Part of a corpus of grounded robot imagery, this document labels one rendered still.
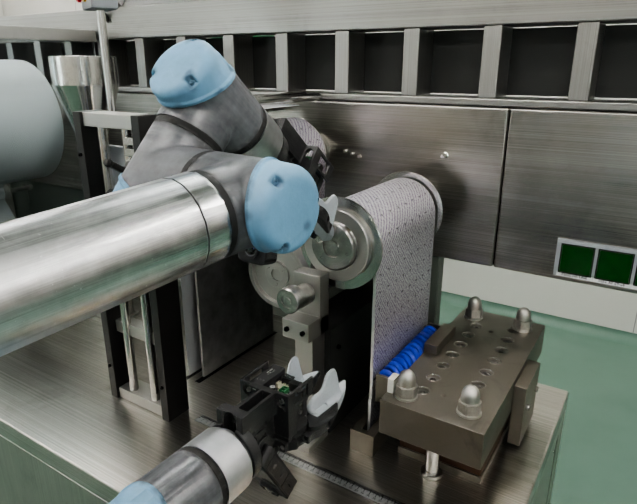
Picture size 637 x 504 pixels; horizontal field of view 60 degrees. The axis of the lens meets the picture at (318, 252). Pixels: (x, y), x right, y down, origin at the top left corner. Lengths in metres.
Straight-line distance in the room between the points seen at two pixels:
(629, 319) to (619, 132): 2.65
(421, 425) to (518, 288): 2.85
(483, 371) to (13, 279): 0.78
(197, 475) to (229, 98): 0.37
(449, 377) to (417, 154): 0.44
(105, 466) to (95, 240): 0.68
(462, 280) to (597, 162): 2.77
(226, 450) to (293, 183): 0.30
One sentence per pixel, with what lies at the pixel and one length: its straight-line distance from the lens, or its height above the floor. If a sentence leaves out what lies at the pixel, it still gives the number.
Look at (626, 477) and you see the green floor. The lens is 2.59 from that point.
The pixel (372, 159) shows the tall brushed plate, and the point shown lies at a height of 1.33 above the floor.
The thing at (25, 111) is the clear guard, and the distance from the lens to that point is 1.60.
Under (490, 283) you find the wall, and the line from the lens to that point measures 3.70.
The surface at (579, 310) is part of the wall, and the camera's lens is 3.64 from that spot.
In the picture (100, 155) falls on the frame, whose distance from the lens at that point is 0.99.
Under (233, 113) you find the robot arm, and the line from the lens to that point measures 0.58.
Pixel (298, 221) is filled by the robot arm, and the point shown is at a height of 1.39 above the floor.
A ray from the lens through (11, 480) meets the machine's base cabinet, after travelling 1.37.
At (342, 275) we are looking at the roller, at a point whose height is 1.20.
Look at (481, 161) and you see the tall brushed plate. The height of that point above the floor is 1.34.
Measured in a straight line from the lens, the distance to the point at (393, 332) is 0.96.
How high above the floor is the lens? 1.51
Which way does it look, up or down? 19 degrees down
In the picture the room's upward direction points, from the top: straight up
